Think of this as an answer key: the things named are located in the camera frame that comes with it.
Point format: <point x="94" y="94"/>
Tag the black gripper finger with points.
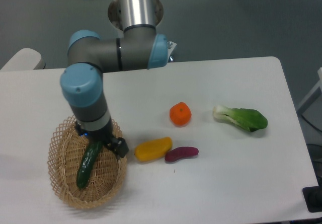
<point x="119" y="147"/>

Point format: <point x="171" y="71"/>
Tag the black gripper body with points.
<point x="104" y="133"/>

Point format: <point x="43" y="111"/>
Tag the yellow mango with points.
<point x="153" y="149"/>

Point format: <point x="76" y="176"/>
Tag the white chair armrest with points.
<point x="25" y="59"/>

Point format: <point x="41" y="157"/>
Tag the purple sweet potato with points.
<point x="181" y="153"/>

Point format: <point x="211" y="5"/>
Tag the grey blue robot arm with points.
<point x="89" y="57"/>

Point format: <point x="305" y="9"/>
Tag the white furniture at right edge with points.
<point x="310" y="97"/>

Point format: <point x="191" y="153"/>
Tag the black device at table edge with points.
<point x="312" y="196"/>

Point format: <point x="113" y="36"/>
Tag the green cucumber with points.
<point x="86" y="165"/>

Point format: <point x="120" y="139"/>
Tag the orange tangerine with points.
<point x="180" y="114"/>

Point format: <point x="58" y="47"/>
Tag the woven wicker basket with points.
<point x="65" y="153"/>

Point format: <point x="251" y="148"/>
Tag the green bok choy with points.
<point x="249" y="120"/>

